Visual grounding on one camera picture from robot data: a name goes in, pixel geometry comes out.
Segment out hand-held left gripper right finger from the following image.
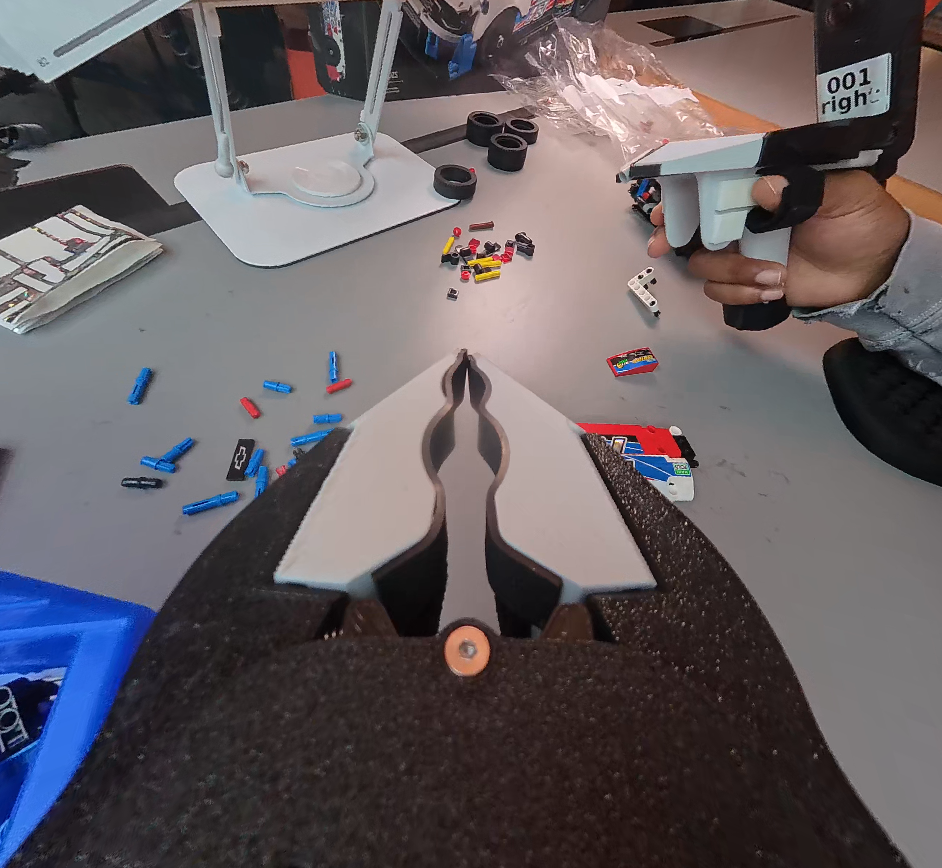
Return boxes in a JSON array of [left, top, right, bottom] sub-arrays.
[[470, 352, 659, 597]]

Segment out blue plastic bin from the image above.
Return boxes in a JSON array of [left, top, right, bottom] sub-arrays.
[[0, 570, 160, 865]]

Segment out person's right forearm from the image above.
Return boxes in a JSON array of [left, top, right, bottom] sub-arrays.
[[791, 209, 942, 366]]

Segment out scatter of toy pins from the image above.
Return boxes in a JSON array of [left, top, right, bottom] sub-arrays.
[[121, 351, 354, 517]]

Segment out folded sticker sheet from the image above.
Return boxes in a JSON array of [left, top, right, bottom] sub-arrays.
[[0, 204, 164, 334]]

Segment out clear plastic bags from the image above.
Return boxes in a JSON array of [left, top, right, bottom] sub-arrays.
[[489, 15, 730, 164]]

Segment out white book stand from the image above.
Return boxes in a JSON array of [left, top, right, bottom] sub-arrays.
[[174, 0, 509, 269]]

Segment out toy car model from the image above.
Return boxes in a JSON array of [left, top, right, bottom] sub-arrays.
[[627, 175, 667, 228]]

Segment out black chair armrest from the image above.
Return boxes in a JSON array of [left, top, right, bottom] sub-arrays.
[[823, 337, 942, 488]]

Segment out person's right hand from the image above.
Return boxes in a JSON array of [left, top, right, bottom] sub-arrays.
[[648, 165, 914, 310]]

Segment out black desk cable cover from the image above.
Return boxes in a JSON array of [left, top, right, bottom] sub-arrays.
[[0, 164, 203, 240]]

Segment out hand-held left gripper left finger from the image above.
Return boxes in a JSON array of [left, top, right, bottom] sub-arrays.
[[274, 349, 469, 601]]

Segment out pile of small toy pieces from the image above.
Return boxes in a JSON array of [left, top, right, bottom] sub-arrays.
[[439, 219, 537, 301]]

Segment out black printed bag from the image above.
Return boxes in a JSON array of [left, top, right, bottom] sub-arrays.
[[0, 662, 69, 760]]

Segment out red and white toy panel assembly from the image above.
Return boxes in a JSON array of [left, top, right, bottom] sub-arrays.
[[576, 421, 699, 503]]

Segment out grey desk with wooden edge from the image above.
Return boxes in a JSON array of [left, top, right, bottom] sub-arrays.
[[605, 0, 821, 133]]

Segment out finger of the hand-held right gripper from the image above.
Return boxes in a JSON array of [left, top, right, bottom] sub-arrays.
[[617, 132, 772, 185]]

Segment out white angled toy beam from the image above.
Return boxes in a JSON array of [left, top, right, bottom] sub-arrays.
[[627, 266, 663, 319]]

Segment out red stickered toy slope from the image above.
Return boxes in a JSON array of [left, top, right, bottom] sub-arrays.
[[605, 346, 661, 378]]

